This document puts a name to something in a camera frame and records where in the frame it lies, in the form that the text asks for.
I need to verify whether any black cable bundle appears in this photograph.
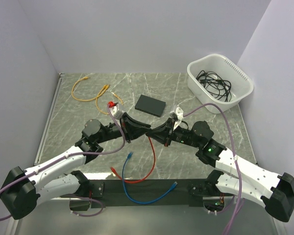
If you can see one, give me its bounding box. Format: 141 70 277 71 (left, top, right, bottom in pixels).
195 70 233 102

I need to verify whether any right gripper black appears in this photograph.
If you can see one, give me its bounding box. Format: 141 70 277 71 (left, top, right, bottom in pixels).
147 117 202 148

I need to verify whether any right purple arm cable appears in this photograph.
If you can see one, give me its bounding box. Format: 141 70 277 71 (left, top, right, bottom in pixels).
182 102 245 235

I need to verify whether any blue ethernet cable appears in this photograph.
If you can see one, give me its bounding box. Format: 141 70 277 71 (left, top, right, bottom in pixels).
122 151 178 204

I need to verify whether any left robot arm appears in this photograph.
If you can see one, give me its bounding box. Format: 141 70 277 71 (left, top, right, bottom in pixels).
0 113 151 220

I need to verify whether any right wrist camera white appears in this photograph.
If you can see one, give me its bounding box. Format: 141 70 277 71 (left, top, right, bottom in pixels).
170 105 184 130

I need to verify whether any black network switch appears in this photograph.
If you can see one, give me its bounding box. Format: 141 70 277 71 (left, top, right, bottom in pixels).
135 94 166 118

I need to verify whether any red ethernet cable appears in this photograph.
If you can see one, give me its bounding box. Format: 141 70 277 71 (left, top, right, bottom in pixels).
109 136 157 184

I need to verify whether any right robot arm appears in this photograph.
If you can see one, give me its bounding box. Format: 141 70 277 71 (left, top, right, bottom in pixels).
146 118 294 222

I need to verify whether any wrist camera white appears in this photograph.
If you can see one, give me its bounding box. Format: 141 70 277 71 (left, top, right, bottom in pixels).
170 105 184 130
107 101 125 119

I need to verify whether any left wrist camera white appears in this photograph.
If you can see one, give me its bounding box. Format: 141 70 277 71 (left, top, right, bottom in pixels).
107 101 125 119

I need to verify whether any white plastic basin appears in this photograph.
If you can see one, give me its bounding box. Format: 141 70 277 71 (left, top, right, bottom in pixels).
187 54 254 114

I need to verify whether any aluminium rail frame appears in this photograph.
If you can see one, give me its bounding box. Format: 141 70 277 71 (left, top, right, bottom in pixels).
4 73 66 235

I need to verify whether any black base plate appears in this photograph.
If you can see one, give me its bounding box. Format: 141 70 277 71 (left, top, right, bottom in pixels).
59 179 236 212

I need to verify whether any orange ethernet cable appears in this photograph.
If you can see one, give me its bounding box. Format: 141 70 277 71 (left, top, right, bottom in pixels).
71 76 111 102
96 84 123 115

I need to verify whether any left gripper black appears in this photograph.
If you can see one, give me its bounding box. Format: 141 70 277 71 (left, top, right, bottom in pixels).
96 112 151 143

